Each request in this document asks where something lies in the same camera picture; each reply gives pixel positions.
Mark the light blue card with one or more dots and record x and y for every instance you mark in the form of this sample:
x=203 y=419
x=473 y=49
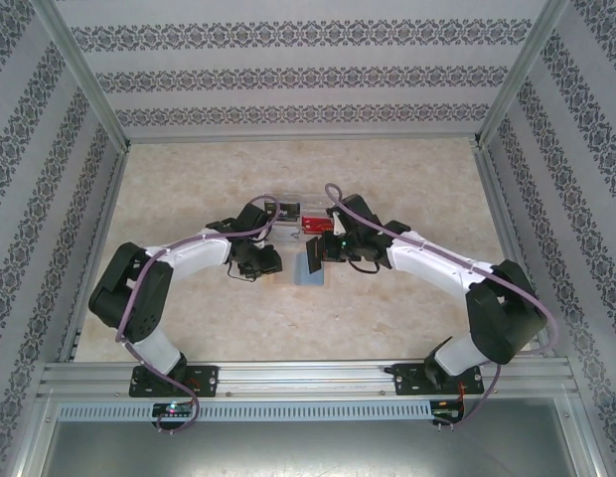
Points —
x=300 y=268

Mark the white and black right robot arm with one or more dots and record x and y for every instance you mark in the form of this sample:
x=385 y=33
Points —
x=432 y=266

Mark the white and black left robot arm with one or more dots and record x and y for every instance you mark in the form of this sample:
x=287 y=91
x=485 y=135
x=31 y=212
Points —
x=199 y=256

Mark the red card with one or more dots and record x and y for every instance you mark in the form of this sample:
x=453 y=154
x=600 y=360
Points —
x=315 y=223

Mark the black VIP card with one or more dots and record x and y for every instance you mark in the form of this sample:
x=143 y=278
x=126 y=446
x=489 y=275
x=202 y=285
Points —
x=289 y=211

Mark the clear acrylic card stand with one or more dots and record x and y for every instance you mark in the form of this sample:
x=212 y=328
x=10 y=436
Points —
x=308 y=200

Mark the controller board with LED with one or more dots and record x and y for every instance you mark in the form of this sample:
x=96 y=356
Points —
x=447 y=412
x=174 y=410

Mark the grey sheet metal panel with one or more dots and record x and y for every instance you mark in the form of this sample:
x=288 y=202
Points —
x=308 y=452

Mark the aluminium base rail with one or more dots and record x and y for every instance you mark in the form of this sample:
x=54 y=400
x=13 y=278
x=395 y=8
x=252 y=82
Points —
x=308 y=380

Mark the aluminium frame side rail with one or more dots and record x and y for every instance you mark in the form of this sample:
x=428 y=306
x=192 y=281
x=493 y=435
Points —
x=109 y=199
x=494 y=199

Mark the aluminium frame post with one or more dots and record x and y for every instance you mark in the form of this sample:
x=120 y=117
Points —
x=581 y=437
x=524 y=74
x=88 y=74
x=37 y=427

